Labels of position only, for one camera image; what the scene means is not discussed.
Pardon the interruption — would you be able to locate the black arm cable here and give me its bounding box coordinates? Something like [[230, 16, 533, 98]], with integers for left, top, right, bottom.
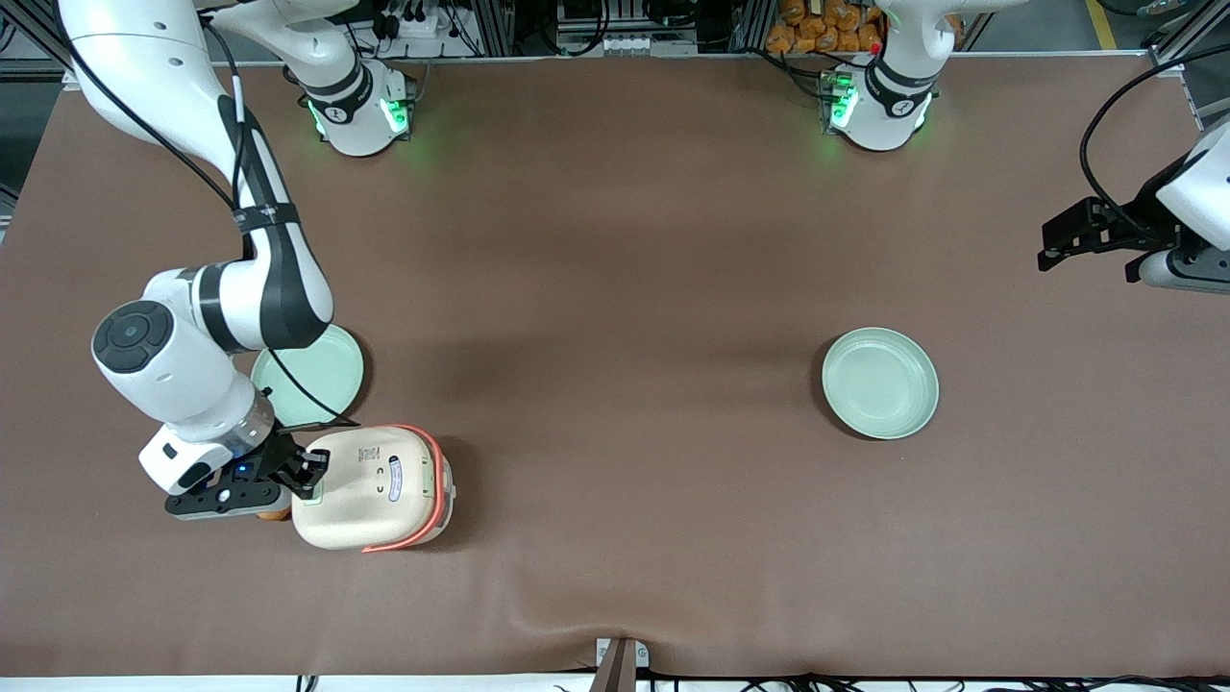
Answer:
[[1079, 42, 1230, 243], [56, 0, 360, 430]]

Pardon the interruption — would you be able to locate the white power strip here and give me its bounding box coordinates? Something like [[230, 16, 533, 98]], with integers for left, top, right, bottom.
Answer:
[[384, 4, 468, 41]]

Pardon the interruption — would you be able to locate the cream rice cooker orange rim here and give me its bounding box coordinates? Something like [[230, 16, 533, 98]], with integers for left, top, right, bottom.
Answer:
[[291, 424, 457, 555]]

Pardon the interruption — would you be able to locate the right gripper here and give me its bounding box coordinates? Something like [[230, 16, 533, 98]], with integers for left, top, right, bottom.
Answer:
[[138, 421, 332, 503]]

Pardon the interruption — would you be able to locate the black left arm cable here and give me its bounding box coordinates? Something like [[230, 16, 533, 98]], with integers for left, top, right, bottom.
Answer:
[[1079, 42, 1230, 243]]

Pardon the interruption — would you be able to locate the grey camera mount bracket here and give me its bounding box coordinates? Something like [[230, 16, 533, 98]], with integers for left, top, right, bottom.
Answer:
[[590, 636, 651, 692]]

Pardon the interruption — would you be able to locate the crate of orange items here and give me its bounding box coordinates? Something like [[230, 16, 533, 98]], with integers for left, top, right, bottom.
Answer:
[[765, 0, 887, 55]]

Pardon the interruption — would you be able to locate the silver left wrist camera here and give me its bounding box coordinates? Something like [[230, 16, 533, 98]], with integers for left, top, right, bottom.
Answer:
[[1124, 247, 1230, 295]]

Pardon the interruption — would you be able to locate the brown table cover mat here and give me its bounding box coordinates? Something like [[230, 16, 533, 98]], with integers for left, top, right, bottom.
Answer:
[[0, 53, 1230, 678]]

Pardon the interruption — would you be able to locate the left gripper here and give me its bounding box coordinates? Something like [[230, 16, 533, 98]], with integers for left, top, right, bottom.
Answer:
[[1037, 125, 1230, 272]]

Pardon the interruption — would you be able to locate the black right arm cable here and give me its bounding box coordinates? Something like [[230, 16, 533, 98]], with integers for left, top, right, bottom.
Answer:
[[56, 0, 360, 430]]

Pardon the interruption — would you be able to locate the pale green plate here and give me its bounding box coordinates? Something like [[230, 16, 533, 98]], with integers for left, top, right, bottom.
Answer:
[[822, 328, 940, 441], [251, 323, 366, 432]]

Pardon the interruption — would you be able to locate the white terminal block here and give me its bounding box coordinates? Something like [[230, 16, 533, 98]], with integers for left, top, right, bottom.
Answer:
[[559, 32, 699, 57]]

